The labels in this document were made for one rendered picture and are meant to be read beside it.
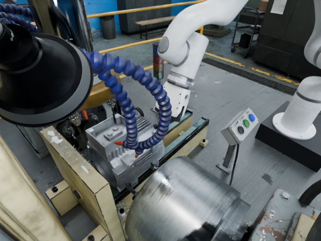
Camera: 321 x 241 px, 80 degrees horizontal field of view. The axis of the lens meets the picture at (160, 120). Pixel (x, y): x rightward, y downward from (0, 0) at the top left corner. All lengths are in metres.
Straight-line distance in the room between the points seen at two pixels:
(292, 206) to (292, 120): 0.65
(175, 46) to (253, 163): 0.69
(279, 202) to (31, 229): 0.44
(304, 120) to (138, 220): 0.86
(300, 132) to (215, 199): 0.78
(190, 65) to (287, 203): 0.42
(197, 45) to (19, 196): 0.54
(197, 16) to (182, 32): 0.05
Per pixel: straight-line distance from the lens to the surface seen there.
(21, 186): 0.32
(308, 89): 1.01
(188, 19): 0.56
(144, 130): 0.65
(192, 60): 0.61
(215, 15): 0.58
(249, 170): 1.00
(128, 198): 0.76
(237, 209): 0.45
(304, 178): 1.09
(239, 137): 0.74
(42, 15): 0.41
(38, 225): 0.39
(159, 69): 1.09
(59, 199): 0.81
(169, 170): 0.45
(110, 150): 0.57
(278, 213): 0.46
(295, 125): 1.10
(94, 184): 0.48
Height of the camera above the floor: 1.53
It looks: 38 degrees down
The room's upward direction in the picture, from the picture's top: straight up
